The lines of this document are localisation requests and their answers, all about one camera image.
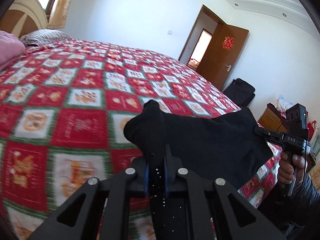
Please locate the pink folded blanket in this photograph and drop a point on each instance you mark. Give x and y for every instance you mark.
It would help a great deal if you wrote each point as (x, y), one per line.
(10, 48)

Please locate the wooden bedside cabinet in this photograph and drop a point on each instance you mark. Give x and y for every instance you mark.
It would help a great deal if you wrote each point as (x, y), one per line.
(272, 119)

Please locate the red door decoration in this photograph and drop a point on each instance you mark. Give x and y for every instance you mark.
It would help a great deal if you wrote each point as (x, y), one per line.
(228, 43)

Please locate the red plastic bag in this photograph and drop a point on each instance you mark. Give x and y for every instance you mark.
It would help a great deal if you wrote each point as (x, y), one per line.
(311, 128)

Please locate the white plastic bag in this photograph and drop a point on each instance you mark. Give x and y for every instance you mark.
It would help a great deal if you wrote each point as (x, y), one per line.
(282, 105)

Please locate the black pants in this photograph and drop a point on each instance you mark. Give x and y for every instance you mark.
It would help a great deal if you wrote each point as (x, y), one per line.
(223, 147)

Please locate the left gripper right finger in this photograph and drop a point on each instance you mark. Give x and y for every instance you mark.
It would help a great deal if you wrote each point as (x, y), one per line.
(198, 208)

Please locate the black camera box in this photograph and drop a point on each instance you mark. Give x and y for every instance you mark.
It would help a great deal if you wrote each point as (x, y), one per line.
(296, 117)

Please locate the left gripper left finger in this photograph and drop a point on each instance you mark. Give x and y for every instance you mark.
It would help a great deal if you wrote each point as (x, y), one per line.
(99, 209)

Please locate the brown wooden door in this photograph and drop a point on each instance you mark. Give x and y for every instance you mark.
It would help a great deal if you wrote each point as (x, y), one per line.
(212, 66)

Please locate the striped pillow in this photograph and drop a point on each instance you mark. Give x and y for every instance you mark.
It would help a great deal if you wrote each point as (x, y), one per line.
(43, 37)

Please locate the yellow curtain right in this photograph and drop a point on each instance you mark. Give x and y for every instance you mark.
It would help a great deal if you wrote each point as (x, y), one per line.
(58, 15)

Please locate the right hand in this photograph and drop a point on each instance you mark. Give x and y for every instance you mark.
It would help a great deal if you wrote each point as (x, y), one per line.
(291, 167)

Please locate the right forearm dark sleeve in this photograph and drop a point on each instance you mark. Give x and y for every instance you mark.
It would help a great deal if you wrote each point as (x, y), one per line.
(297, 216)

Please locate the cream wooden headboard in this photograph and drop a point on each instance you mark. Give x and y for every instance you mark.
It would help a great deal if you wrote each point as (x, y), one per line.
(23, 17)

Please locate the black bag by wall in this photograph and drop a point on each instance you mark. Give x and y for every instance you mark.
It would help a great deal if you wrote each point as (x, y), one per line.
(240, 92)

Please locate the silver door handle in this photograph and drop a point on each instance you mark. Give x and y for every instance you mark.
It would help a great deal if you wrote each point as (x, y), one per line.
(228, 67)

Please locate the red patchwork bedspread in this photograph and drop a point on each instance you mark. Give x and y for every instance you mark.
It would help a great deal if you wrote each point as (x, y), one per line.
(63, 110)

